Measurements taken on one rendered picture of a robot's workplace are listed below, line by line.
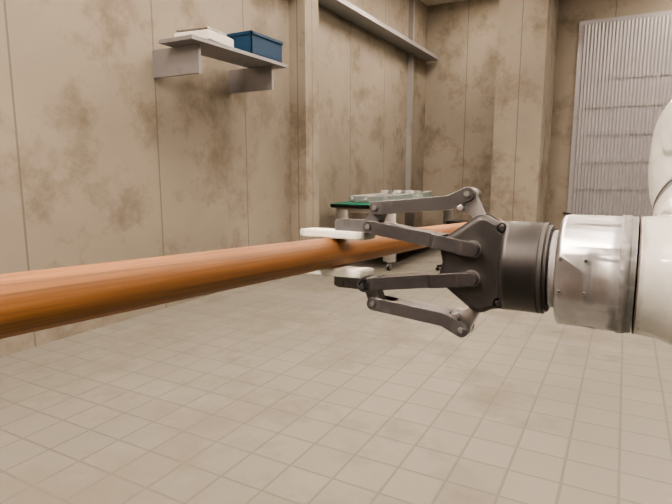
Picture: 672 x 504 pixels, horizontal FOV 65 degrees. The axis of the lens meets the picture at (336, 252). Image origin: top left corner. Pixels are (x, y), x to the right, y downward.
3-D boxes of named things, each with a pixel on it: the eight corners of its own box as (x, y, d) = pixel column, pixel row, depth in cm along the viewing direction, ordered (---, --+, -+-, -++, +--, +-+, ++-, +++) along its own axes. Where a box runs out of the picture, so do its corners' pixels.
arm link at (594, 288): (630, 347, 37) (539, 334, 39) (629, 321, 45) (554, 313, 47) (640, 216, 36) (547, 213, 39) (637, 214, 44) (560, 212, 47)
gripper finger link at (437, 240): (475, 261, 44) (479, 244, 44) (357, 232, 49) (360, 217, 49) (486, 257, 47) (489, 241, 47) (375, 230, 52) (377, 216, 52)
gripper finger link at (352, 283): (386, 276, 51) (386, 307, 51) (341, 273, 53) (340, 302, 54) (380, 278, 50) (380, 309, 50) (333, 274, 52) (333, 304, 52)
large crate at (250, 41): (253, 66, 518) (252, 46, 515) (283, 62, 501) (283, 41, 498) (219, 57, 476) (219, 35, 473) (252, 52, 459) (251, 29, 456)
